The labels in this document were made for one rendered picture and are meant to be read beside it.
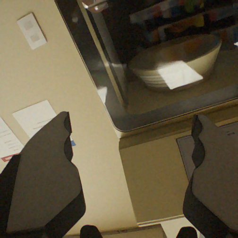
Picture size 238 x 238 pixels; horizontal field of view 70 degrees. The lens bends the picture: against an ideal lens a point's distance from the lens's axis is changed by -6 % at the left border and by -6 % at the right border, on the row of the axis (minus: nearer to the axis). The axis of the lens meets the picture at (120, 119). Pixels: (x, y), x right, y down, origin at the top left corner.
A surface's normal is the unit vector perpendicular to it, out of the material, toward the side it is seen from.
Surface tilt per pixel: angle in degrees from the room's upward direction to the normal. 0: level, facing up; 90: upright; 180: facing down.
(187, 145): 135
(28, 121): 90
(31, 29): 90
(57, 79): 90
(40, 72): 90
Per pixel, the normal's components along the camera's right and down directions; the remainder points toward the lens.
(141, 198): -0.27, -0.18
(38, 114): -0.03, 0.54
